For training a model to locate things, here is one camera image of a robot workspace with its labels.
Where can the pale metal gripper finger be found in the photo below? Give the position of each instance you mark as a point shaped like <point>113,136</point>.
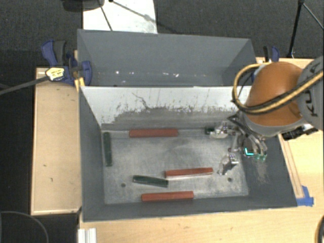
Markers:
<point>227,164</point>
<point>219,133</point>

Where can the red-brown flat block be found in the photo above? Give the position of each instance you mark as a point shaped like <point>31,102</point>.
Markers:
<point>188,172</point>
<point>167,196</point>
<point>153,132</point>

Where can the dark green flat block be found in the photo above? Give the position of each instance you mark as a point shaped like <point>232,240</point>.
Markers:
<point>150,181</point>
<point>107,149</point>

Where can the grey metal bin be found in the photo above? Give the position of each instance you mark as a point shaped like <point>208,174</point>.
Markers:
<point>157,59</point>

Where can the black cylinder on white bracket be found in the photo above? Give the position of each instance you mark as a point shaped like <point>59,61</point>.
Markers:
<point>293,134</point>

